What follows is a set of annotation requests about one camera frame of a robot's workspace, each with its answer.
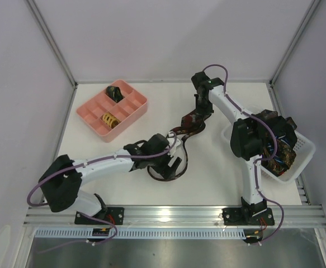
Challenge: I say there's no dark red patterned tie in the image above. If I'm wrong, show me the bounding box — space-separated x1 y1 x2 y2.
147 110 211 182

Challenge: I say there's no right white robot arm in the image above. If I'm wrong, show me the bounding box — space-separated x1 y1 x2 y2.
191 71 275 226

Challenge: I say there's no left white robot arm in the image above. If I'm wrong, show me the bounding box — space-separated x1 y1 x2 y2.
39 132 182 224

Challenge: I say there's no pile of dark ties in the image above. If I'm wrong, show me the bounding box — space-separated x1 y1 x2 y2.
255 109 297 176

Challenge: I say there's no rolled yellow patterned tie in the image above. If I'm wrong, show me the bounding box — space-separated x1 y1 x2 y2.
101 112 120 129

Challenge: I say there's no rolled black yellow tie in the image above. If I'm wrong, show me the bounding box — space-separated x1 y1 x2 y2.
106 86 124 103

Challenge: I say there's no white plastic basket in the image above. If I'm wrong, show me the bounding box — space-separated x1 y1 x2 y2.
221 125 316 184

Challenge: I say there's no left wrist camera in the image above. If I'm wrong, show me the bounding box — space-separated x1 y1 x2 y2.
167 132 181 156

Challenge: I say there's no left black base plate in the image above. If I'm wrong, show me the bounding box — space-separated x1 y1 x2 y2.
74 207 125 226

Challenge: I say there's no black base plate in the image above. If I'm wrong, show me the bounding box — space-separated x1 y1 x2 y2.
74 207 125 226
222 207 275 226

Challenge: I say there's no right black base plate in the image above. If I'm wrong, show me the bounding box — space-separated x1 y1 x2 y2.
222 207 275 226

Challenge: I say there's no white slotted cable duct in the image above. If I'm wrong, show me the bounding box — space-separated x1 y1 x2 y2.
35 227 246 240

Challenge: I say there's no aluminium front rail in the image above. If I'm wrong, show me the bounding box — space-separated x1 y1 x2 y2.
23 205 326 228

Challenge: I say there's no right aluminium frame post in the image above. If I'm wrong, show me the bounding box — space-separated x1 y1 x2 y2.
269 0 323 87

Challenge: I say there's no aluminium frame post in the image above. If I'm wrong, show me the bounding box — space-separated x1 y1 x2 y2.
22 0 78 89
269 0 323 87

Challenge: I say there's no left aluminium frame post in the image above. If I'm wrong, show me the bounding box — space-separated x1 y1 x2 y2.
22 0 78 89

